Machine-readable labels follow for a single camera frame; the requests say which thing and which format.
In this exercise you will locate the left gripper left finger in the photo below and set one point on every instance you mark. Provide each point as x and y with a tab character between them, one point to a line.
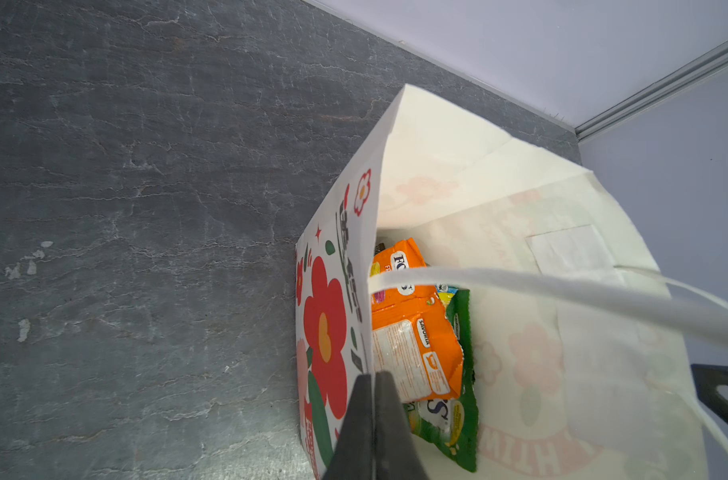
353	458

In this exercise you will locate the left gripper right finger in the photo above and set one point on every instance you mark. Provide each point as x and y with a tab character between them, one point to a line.
395	455

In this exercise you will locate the green snack packet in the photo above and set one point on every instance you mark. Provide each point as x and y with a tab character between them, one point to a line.
466	461

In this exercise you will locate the orange snack packet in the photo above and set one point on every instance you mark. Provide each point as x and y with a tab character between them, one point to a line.
407	330

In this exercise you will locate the white flower paper bag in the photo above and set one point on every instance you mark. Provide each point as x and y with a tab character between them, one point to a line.
580	362

